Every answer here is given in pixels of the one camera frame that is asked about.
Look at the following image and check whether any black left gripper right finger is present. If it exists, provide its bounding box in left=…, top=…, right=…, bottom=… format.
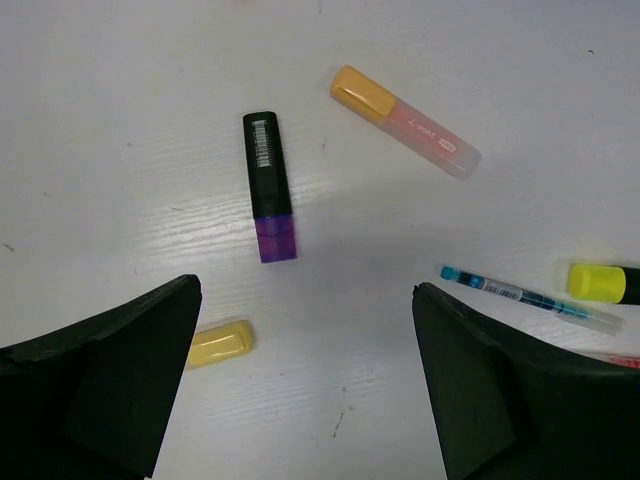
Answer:
left=412, top=283, right=639, bottom=479

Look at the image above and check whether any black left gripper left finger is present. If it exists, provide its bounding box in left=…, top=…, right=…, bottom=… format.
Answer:
left=1, top=274, right=202, bottom=479

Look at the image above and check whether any black purple highlighter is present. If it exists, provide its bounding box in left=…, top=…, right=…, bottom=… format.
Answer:
left=243, top=111, right=297, bottom=264

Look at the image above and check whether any orange cap peach highlighter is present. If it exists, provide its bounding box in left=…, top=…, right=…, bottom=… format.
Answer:
left=330, top=65, right=482, bottom=180

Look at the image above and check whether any red gel pen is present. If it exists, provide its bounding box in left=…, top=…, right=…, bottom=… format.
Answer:
left=605, top=355, right=640, bottom=369

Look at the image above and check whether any blue gel pen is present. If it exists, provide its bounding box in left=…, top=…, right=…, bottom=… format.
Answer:
left=440, top=265, right=626, bottom=335

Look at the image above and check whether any pale yellow highlighter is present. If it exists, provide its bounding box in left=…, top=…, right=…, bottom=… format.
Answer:
left=185, top=320, right=255, bottom=370

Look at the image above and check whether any black yellow highlighter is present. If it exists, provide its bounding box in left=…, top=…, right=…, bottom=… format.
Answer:
left=567, top=264, right=640, bottom=305

